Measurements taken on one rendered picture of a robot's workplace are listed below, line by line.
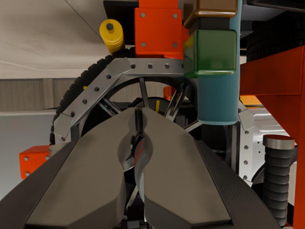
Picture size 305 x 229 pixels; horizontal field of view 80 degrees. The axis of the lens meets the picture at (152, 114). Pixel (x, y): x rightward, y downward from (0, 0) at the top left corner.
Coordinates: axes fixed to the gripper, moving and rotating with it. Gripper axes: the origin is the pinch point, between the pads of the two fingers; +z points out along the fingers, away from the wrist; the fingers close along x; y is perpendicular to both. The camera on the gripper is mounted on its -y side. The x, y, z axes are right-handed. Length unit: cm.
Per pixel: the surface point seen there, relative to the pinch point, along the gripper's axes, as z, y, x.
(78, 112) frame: 29.9, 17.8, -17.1
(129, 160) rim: 33, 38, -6
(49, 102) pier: 556, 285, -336
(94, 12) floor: 159, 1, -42
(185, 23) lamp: 9.6, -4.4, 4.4
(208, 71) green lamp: 4.9, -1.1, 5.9
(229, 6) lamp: 7.4, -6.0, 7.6
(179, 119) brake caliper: 74, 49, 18
